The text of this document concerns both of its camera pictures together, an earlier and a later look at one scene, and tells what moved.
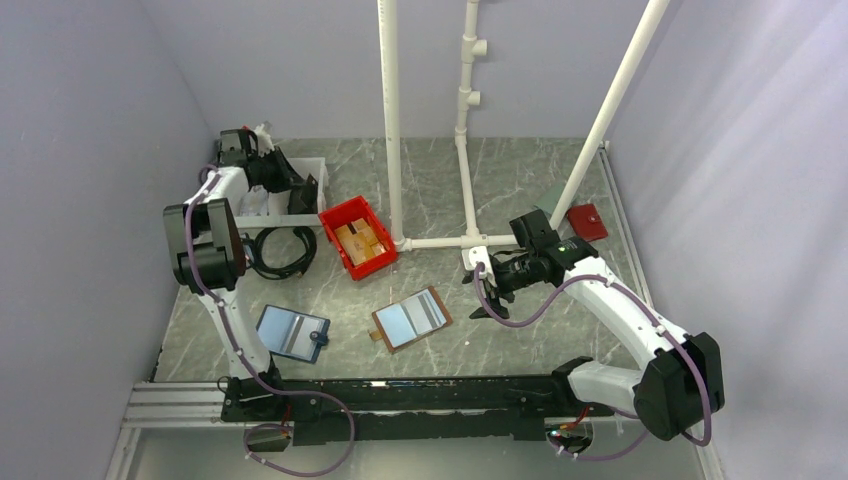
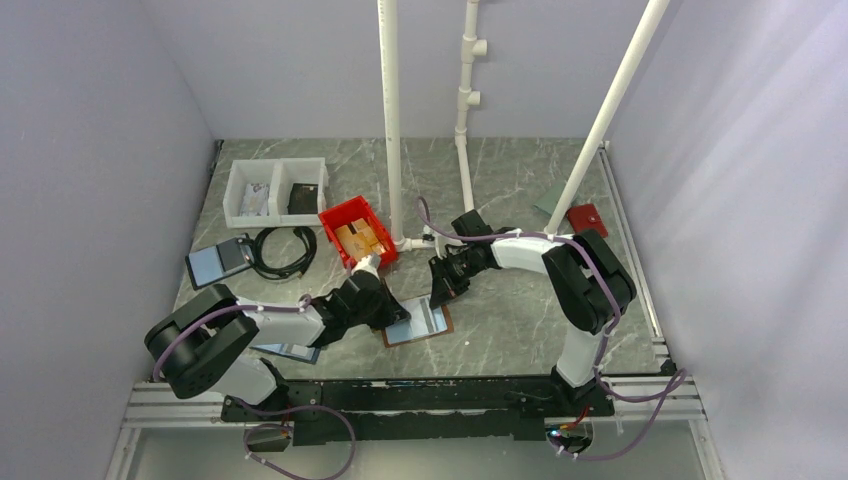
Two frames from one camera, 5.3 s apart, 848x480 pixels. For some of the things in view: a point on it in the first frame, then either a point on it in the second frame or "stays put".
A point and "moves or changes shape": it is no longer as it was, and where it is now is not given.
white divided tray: x=261 y=209 stays put
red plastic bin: x=362 y=241 stays put
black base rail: x=456 y=408 stays put
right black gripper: x=509 y=296 to x=444 y=287
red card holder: x=588 y=222 stays put
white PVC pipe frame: x=644 y=34 stays put
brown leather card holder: x=407 y=322 moves or changes shape
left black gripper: x=286 y=177 to x=392 y=310
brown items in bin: x=359 y=241 stays put
